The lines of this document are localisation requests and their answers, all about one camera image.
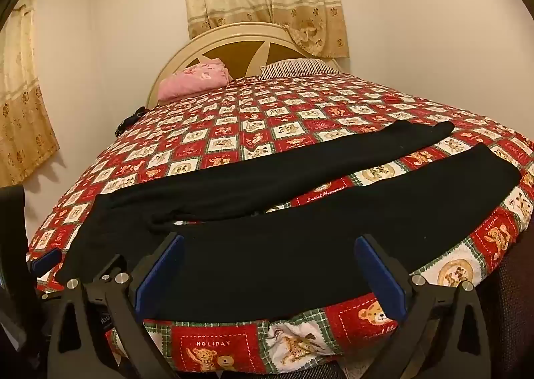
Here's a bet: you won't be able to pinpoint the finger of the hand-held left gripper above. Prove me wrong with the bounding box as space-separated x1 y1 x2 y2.
27 247 65 279

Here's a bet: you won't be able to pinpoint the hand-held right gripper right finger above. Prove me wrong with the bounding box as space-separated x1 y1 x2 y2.
354 234 494 379

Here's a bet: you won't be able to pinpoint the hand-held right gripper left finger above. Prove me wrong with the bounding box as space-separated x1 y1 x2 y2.
46 233 186 379

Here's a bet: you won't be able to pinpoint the black pants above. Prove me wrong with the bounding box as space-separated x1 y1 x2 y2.
56 120 522 323

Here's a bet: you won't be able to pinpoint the beige patterned side curtain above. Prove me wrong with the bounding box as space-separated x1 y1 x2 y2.
0 0 60 188

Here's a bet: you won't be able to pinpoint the dark brown chair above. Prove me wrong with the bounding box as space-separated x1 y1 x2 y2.
476 229 534 379

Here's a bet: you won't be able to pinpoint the small dark object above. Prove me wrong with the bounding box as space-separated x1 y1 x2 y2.
114 109 147 138

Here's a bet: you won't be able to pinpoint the red printed bear blanket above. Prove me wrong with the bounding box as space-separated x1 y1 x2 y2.
26 72 534 375

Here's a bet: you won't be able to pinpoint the pink pillow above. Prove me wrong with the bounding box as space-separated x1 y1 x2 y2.
158 61 234 102

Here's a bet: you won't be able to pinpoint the striped pillow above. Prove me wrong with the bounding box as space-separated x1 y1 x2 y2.
259 59 340 80

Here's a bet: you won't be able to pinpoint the cream wooden headboard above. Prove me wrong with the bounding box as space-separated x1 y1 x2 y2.
146 22 343 108

